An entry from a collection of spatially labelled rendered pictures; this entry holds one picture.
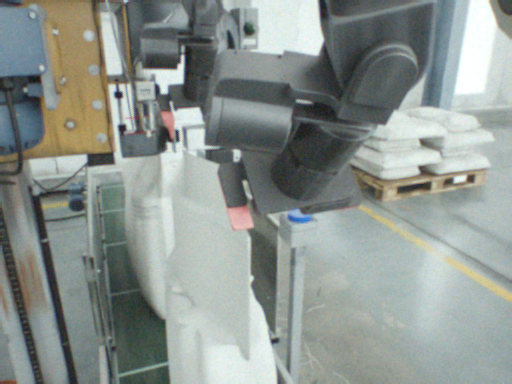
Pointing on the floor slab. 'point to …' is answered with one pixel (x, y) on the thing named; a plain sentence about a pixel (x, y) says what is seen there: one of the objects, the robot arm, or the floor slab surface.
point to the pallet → (386, 191)
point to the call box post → (295, 311)
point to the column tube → (55, 370)
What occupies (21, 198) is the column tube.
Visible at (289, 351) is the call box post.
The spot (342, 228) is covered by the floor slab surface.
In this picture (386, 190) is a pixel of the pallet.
